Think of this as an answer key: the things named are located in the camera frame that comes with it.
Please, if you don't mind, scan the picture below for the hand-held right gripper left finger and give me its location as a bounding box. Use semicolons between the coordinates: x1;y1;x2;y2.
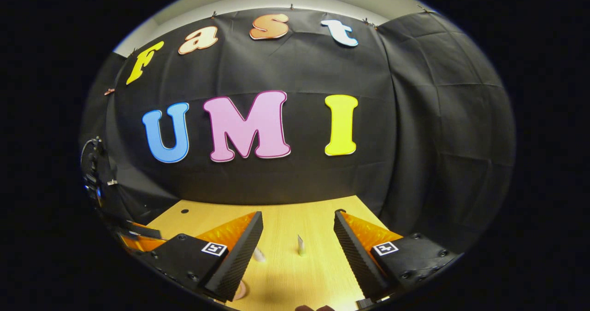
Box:
138;211;264;303

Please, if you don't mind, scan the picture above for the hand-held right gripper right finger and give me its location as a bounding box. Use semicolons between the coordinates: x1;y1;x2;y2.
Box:
333;210;461;302

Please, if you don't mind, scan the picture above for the black backdrop cloth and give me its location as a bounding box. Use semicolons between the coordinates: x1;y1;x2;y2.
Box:
78;8;516;252

